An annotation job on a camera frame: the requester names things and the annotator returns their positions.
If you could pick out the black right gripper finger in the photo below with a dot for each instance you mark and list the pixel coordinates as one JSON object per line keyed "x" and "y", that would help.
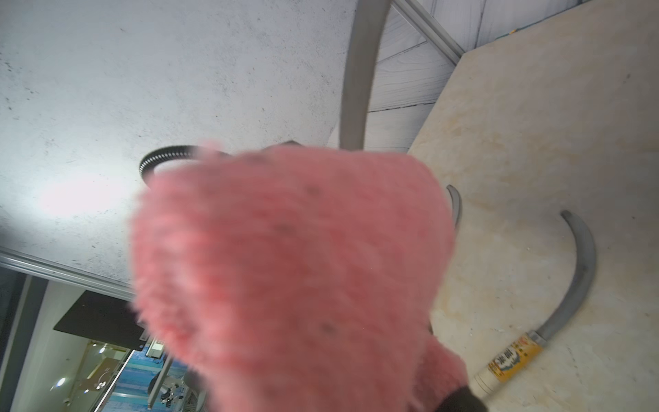
{"x": 462, "y": 400}

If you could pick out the pink fluffy rag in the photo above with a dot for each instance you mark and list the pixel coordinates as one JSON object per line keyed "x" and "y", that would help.
{"x": 299, "y": 279}

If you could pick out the left aluminium frame post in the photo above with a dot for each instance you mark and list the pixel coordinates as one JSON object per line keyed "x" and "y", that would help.
{"x": 419, "y": 18}

